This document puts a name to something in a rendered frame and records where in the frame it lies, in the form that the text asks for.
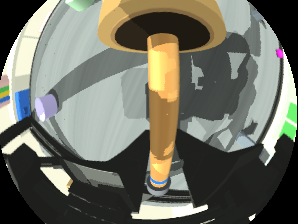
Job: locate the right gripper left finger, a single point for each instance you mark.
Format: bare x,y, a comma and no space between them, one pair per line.
124,174

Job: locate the pale green cylinder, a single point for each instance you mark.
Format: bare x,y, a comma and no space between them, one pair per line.
80,5

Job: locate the lavender cylinder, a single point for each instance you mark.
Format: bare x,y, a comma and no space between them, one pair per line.
46,106

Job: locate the wooden rolling pin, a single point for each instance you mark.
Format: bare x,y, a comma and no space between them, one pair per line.
168,27

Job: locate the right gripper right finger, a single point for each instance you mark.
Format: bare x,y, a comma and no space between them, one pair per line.
207,168

